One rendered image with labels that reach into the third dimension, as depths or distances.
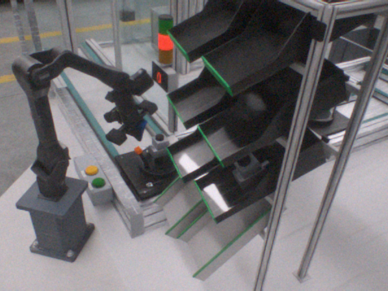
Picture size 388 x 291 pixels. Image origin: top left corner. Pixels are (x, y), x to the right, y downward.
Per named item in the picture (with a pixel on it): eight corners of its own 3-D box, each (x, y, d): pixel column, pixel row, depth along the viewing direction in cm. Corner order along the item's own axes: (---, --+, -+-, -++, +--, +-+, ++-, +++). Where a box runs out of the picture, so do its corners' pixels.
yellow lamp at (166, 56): (162, 65, 134) (162, 51, 131) (156, 59, 137) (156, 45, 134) (175, 62, 136) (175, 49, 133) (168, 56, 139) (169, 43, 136)
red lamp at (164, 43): (162, 50, 131) (162, 36, 128) (156, 45, 134) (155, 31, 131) (175, 49, 133) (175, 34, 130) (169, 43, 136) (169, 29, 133)
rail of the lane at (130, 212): (131, 238, 124) (129, 214, 117) (58, 107, 184) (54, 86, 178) (147, 232, 126) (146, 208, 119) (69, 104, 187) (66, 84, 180)
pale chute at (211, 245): (203, 282, 98) (192, 277, 95) (186, 241, 108) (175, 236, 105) (288, 208, 92) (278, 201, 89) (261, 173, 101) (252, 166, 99)
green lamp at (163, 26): (162, 36, 128) (162, 21, 125) (155, 31, 131) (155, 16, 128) (175, 34, 130) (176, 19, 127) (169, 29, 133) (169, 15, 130)
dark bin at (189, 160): (184, 184, 97) (172, 165, 92) (169, 152, 107) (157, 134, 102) (282, 128, 97) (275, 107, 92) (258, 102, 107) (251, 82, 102)
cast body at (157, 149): (154, 159, 130) (153, 141, 126) (148, 152, 133) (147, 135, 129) (176, 152, 134) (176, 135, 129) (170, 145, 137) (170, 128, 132)
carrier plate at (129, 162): (142, 202, 124) (142, 197, 123) (114, 160, 140) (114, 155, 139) (206, 180, 134) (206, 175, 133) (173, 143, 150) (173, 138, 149)
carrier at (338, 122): (314, 142, 155) (322, 115, 148) (275, 113, 172) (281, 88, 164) (357, 127, 165) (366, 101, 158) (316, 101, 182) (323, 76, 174)
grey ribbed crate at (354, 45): (394, 101, 255) (407, 67, 241) (323, 63, 298) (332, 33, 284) (434, 87, 273) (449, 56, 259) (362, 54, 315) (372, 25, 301)
